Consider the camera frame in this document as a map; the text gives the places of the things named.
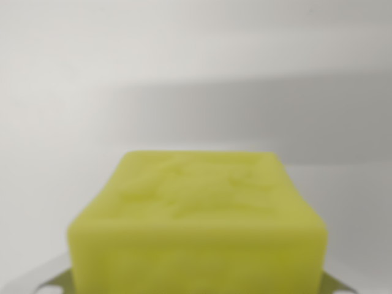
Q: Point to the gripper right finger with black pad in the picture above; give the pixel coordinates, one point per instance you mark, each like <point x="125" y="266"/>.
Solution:
<point x="332" y="286"/>

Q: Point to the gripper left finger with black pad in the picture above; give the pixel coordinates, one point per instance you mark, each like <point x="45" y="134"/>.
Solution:
<point x="61" y="283"/>

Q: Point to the yellow cube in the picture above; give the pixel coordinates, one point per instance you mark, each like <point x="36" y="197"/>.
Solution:
<point x="196" y="232"/>

